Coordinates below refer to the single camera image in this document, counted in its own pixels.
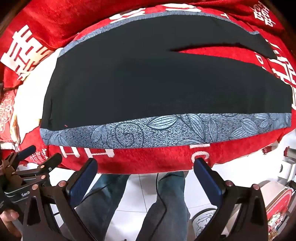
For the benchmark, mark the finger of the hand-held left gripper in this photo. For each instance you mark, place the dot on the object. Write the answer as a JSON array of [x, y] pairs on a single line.
[[47, 165], [24, 153]]

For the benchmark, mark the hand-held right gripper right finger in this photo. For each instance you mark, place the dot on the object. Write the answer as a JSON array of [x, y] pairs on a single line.
[[209, 183]]

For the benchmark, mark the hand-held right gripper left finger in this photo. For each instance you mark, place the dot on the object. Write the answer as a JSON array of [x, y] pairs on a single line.
[[81, 183]]

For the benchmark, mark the black pants with grey trim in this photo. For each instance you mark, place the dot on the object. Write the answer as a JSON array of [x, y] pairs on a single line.
[[138, 81]]

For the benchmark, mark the person's left hand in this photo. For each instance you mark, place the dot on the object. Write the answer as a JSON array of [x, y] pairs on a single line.
[[9, 221]]

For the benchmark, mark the person's left leg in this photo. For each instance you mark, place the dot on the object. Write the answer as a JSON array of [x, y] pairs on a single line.
[[101, 208]]

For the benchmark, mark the person's leg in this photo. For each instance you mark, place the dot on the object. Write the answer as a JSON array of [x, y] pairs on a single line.
[[101, 208], [166, 208]]

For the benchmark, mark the white mug with drawing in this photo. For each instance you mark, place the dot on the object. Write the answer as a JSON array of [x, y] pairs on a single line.
[[203, 222]]

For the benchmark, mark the red patterned pillow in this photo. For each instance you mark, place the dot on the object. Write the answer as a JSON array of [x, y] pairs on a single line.
[[5, 113]]

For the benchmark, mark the person's right leg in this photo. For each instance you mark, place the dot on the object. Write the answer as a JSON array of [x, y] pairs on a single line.
[[166, 208]]

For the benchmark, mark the white cloth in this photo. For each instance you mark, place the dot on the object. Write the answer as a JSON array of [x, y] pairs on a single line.
[[32, 92]]

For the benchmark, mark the red printed box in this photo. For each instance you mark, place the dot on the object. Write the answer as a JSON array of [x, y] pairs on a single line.
[[279, 201]]

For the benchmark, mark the red printed blanket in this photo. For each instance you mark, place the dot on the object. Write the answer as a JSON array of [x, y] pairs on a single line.
[[46, 23]]

